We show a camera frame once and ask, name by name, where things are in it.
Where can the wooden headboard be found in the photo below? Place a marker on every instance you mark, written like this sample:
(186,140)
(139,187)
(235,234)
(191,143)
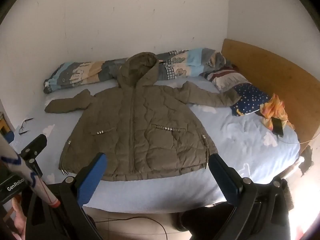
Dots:
(275,70)

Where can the patchwork cartoon quilt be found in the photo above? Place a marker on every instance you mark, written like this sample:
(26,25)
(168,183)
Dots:
(82,72)

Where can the black frame eyeglasses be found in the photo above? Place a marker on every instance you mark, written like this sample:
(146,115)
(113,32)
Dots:
(25,131)

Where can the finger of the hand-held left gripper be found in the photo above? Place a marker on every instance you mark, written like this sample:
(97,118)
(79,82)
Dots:
(35,146)

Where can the blue object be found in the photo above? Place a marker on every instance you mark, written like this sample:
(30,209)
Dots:
(10,138)

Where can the blue star print pillow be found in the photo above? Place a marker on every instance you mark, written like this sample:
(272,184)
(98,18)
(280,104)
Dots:
(250,97)

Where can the orange yellow cloth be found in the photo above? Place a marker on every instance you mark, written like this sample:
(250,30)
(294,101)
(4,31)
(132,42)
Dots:
(272,107)

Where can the olive quilted hooded jacket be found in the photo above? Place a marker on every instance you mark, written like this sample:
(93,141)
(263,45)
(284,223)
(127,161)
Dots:
(140,120)

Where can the wooden shelf unit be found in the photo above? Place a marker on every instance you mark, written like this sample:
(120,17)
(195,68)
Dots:
(3,123)

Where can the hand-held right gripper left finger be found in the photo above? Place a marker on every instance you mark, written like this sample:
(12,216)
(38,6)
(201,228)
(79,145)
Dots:
(93,177)

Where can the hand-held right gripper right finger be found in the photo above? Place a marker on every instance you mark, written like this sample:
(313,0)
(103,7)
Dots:
(224,180)

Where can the black smartphone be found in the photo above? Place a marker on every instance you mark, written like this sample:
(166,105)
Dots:
(277,127)

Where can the red striped pillow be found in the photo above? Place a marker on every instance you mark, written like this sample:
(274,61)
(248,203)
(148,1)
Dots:
(225,80)

